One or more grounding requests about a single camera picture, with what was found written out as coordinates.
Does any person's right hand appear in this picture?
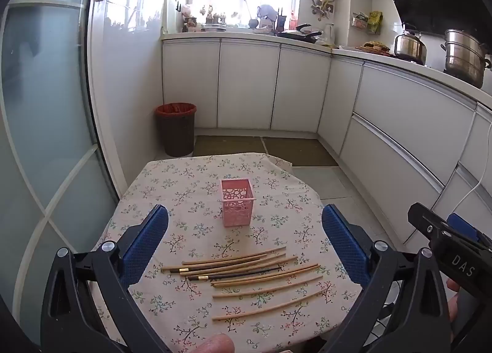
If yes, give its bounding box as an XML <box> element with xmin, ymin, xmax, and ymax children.
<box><xmin>446</xmin><ymin>279</ymin><xmax>462</xmax><ymax>332</ymax></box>

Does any stainless steel steamer pot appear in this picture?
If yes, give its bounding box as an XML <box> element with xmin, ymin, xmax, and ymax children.
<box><xmin>441</xmin><ymin>29</ymin><xmax>492</xmax><ymax>89</ymax></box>

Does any white cabinet drawer front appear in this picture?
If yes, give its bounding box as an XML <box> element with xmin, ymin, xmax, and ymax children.
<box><xmin>351</xmin><ymin>62</ymin><xmax>477</xmax><ymax>186</ymax></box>
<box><xmin>338</xmin><ymin>114</ymin><xmax>446</xmax><ymax>242</ymax></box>

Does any wire wall rack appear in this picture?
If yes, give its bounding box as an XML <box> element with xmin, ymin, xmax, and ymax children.
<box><xmin>351</xmin><ymin>10</ymin><xmax>384</xmax><ymax>35</ymax></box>

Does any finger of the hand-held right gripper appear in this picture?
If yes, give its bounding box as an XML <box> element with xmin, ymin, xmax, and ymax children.
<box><xmin>447</xmin><ymin>213</ymin><xmax>492</xmax><ymax>250</ymax></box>
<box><xmin>407</xmin><ymin>202</ymin><xmax>452</xmax><ymax>238</ymax></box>

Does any floral tablecloth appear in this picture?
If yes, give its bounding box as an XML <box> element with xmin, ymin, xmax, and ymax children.
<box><xmin>92</xmin><ymin>152</ymin><xmax>370</xmax><ymax>353</ymax></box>

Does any red bin liner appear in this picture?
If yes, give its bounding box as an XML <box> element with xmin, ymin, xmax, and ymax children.
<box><xmin>156</xmin><ymin>103</ymin><xmax>197</xmax><ymax>120</ymax></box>

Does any white cabinet door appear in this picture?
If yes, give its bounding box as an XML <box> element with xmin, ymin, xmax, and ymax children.
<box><xmin>270</xmin><ymin>45</ymin><xmax>332</xmax><ymax>134</ymax></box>
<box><xmin>317</xmin><ymin>57</ymin><xmax>365</xmax><ymax>157</ymax></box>
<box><xmin>217</xmin><ymin>41</ymin><xmax>281</xmax><ymax>130</ymax></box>
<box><xmin>162</xmin><ymin>39</ymin><xmax>221</xmax><ymax>128</ymax></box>

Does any brown trash bin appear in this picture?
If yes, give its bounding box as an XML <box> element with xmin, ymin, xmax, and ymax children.
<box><xmin>156</xmin><ymin>103</ymin><xmax>197</xmax><ymax>157</ymax></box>

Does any flat woven basket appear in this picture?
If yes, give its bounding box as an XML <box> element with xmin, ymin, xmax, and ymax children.
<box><xmin>355</xmin><ymin>41</ymin><xmax>396</xmax><ymax>57</ymax></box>

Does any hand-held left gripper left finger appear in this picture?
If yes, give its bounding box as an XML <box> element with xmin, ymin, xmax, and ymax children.
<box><xmin>40</xmin><ymin>205</ymin><xmax>181</xmax><ymax>353</ymax></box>

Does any black frying pan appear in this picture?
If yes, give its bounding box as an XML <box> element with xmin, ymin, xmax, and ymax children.
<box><xmin>277</xmin><ymin>24</ymin><xmax>323</xmax><ymax>44</ymax></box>

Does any white kitchen countertop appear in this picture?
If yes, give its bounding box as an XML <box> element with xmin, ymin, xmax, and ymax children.
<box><xmin>161</xmin><ymin>32</ymin><xmax>492</xmax><ymax>107</ymax></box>

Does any pile of bamboo chopsticks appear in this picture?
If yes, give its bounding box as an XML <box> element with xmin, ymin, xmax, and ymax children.
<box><xmin>161</xmin><ymin>247</ymin><xmax>327</xmax><ymax>322</ymax></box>

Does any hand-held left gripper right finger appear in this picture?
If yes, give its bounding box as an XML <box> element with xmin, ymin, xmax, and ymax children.
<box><xmin>321</xmin><ymin>204</ymin><xmax>454</xmax><ymax>353</ymax></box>

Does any person's left hand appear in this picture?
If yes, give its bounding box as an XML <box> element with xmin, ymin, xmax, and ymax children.
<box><xmin>196</xmin><ymin>333</ymin><xmax>235</xmax><ymax>353</ymax></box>

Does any frosted glass sliding door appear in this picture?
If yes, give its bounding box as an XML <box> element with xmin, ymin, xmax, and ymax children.
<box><xmin>0</xmin><ymin>0</ymin><xmax>127</xmax><ymax>338</ymax></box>

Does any stainless steel kettle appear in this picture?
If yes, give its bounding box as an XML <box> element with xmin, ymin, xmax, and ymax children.
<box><xmin>394</xmin><ymin>23</ymin><xmax>428</xmax><ymax>66</ymax></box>

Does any yellow packet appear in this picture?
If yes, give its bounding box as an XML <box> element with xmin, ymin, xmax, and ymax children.
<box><xmin>367</xmin><ymin>10</ymin><xmax>384</xmax><ymax>34</ymax></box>

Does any pink perforated plastic basket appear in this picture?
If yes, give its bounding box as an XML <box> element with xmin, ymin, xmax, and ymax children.
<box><xmin>220</xmin><ymin>178</ymin><xmax>256</xmax><ymax>228</ymax></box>

